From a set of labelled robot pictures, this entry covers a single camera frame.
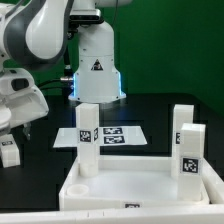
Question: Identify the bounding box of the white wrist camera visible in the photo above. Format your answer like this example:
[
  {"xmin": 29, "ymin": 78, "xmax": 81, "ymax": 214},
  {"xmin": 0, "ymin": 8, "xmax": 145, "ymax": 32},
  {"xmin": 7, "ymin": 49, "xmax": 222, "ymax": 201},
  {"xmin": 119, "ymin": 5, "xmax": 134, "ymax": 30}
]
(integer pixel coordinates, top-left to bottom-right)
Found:
[{"xmin": 0, "ymin": 68, "xmax": 34, "ymax": 97}]

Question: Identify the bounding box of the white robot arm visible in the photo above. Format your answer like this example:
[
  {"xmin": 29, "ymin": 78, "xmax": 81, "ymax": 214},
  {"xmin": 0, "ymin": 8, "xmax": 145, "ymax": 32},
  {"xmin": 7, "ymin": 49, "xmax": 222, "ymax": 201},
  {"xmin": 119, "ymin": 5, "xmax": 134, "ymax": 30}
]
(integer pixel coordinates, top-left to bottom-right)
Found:
[{"xmin": 0, "ymin": 0, "xmax": 132, "ymax": 136}]

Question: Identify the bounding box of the white right obstacle bar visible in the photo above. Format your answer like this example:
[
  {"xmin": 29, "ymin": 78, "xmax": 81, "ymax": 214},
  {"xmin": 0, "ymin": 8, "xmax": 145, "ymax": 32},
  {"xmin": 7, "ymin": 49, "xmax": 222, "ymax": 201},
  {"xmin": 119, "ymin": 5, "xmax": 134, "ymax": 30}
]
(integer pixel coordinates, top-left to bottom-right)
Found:
[{"xmin": 202, "ymin": 160, "xmax": 224, "ymax": 204}]

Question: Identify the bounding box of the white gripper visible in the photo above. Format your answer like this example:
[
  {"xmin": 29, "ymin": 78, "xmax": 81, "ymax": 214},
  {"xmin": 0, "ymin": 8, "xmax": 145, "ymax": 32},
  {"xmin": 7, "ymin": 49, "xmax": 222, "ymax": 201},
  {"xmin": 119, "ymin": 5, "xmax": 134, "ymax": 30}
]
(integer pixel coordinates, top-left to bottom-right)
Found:
[{"xmin": 0, "ymin": 89, "xmax": 49, "ymax": 140}]

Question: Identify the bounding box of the white desk top panel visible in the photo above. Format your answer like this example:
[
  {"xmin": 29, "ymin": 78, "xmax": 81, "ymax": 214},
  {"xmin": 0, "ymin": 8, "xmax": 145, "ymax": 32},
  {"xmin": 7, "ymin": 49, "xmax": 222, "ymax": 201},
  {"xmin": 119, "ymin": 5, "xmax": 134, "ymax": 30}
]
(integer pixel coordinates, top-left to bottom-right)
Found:
[{"xmin": 59, "ymin": 155, "xmax": 209, "ymax": 211}]

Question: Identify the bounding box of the white front obstacle bar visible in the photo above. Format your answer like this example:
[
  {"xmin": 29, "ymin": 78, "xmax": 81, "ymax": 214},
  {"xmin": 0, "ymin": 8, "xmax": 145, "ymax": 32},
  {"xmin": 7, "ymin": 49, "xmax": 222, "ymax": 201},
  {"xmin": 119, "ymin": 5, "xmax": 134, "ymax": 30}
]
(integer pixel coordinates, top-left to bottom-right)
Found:
[{"xmin": 0, "ymin": 205, "xmax": 224, "ymax": 224}]

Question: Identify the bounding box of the black camera stand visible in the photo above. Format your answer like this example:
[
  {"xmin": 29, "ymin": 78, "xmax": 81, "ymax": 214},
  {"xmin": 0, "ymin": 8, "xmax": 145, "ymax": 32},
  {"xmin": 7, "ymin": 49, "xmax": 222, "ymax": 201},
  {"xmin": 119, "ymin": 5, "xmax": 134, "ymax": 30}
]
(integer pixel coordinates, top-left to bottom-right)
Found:
[{"xmin": 63, "ymin": 10, "xmax": 103, "ymax": 77}]

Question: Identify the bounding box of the white obstacle bar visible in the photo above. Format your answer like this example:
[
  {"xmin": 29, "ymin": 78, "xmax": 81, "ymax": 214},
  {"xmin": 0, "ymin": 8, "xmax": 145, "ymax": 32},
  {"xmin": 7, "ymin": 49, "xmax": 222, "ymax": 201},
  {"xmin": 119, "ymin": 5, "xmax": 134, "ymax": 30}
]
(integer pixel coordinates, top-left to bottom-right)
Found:
[
  {"xmin": 0, "ymin": 205, "xmax": 224, "ymax": 224},
  {"xmin": 202, "ymin": 160, "xmax": 224, "ymax": 204}
]

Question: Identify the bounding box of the white paper with markers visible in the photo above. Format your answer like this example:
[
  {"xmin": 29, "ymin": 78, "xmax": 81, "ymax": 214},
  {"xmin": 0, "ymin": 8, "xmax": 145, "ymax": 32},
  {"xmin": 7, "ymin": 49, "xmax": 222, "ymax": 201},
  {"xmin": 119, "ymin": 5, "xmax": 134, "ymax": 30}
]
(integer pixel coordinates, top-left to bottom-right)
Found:
[{"xmin": 53, "ymin": 126, "xmax": 147, "ymax": 148}]

